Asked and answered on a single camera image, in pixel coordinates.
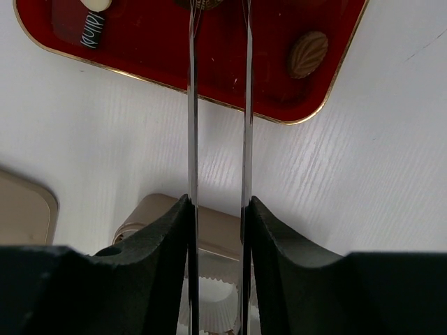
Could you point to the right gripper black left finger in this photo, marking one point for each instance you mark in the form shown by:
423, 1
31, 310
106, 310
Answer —
133, 287

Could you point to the metal tongs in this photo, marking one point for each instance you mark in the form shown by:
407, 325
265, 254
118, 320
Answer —
245, 255

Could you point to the black white striped chocolate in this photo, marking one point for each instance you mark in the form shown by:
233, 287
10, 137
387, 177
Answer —
93, 28

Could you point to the white paper cup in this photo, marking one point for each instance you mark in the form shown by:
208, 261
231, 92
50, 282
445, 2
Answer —
218, 306

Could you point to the gold tin lid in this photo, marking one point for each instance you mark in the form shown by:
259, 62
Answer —
29, 212

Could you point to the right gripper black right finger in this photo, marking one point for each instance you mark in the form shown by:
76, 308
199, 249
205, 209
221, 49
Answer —
303, 288

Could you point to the brown leaf chocolate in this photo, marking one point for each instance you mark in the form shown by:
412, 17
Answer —
307, 54

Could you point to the red tray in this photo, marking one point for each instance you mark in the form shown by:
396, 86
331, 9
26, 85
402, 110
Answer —
148, 40

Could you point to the gold tin box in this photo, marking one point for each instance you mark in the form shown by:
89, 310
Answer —
218, 239

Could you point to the white oval chocolate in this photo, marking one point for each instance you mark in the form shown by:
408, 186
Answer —
96, 5

